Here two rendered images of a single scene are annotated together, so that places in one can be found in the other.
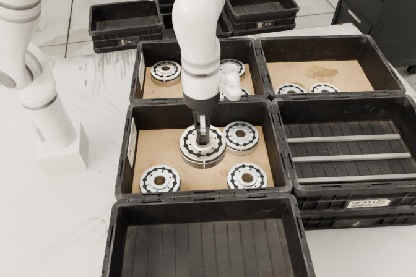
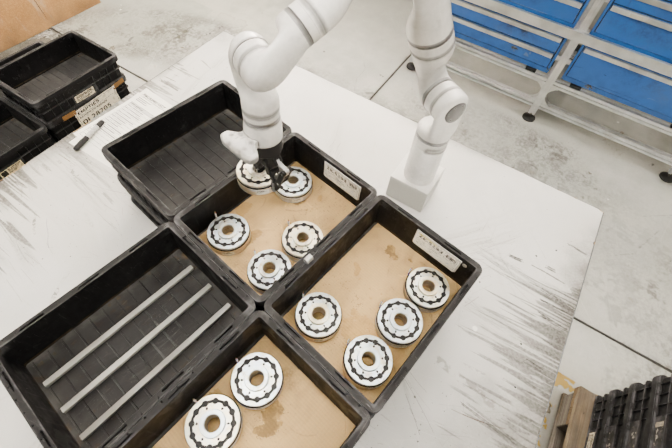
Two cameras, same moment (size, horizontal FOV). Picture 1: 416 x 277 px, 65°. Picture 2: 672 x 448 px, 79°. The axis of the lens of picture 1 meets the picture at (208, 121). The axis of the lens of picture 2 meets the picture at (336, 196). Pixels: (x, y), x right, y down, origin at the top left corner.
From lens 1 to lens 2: 1.02 m
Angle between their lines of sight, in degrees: 69
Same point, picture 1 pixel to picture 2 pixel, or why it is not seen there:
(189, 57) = not seen: hidden behind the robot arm
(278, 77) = (303, 420)
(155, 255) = not seen: hidden behind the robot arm
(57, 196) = (376, 166)
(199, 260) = (222, 169)
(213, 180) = (260, 221)
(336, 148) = (162, 350)
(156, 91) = (408, 263)
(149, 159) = (327, 199)
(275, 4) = not seen: outside the picture
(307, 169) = (182, 296)
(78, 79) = (528, 255)
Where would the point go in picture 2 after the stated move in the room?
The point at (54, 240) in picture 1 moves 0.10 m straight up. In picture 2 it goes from (341, 148) to (344, 128)
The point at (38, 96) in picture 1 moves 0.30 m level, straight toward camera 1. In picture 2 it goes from (423, 123) to (310, 104)
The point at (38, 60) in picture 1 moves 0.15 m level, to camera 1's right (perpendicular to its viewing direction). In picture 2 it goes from (434, 105) to (394, 136)
